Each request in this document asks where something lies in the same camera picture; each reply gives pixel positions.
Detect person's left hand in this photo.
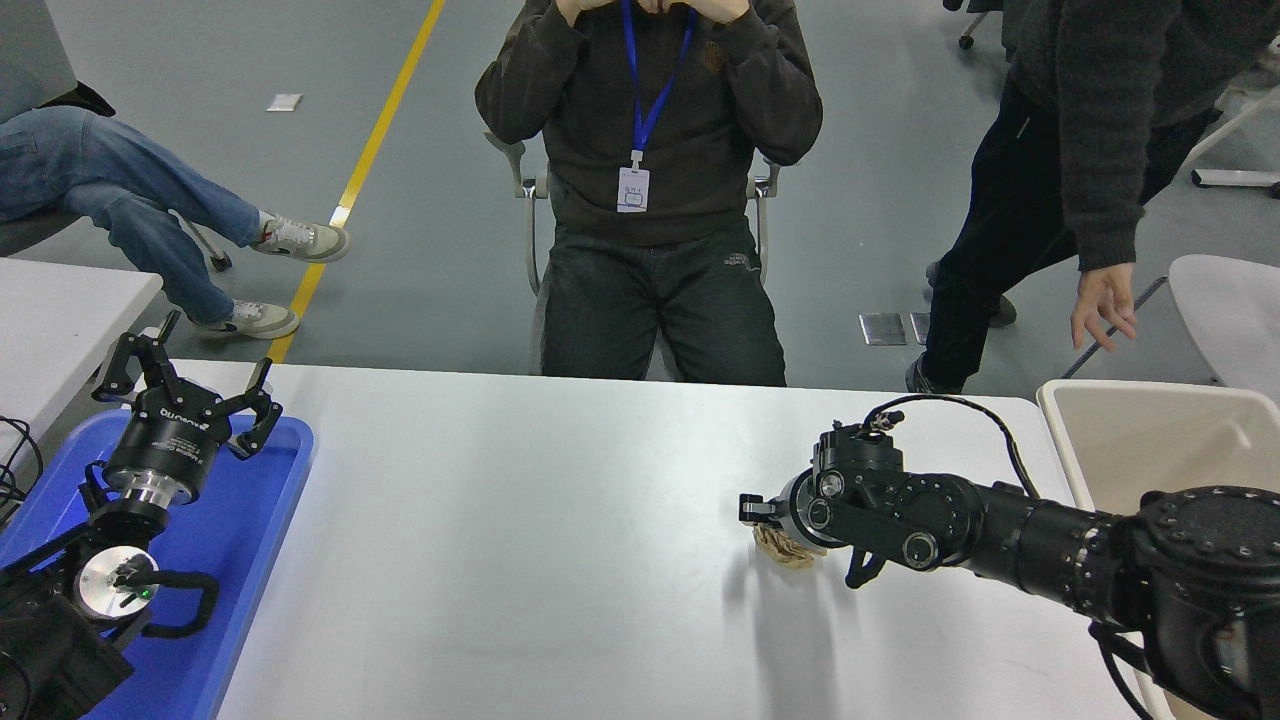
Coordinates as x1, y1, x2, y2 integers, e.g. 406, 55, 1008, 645
640, 0, 751, 26

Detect grey office chair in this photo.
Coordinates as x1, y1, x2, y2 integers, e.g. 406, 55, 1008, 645
485, 130, 783, 379

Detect black cable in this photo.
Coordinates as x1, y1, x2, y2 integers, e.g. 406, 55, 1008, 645
0, 415, 46, 526

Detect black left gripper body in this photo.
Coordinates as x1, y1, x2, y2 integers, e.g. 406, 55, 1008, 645
104, 385, 233, 493

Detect blue plastic tray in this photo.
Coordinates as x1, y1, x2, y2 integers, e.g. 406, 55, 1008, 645
0, 408, 316, 720

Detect blue lanyard with badge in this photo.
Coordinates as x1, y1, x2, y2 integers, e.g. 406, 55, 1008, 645
616, 0, 699, 214

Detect person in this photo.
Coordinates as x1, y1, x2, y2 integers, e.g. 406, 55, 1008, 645
0, 0, 352, 341
905, 0, 1280, 396
475, 0, 824, 387

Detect large pale bin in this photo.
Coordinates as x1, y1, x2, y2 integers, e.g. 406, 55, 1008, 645
1036, 378, 1280, 720

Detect white rounded table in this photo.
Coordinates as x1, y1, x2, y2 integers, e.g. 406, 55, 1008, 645
1168, 254, 1280, 401

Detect person's right hand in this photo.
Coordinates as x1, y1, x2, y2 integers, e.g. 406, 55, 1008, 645
555, 0, 641, 27
1070, 262, 1139, 352

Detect chair with dark coat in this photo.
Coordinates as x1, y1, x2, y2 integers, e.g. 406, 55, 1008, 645
943, 0, 1006, 50

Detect tan paper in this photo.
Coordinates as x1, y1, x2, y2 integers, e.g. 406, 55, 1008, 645
752, 522, 821, 572

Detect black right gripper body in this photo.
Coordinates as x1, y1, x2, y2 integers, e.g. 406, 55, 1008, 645
772, 472, 813, 550

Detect white side table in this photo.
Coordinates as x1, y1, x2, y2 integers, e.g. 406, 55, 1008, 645
0, 258, 164, 471

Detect white wheeled frame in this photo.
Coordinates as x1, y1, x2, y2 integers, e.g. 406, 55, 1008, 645
1188, 88, 1280, 199

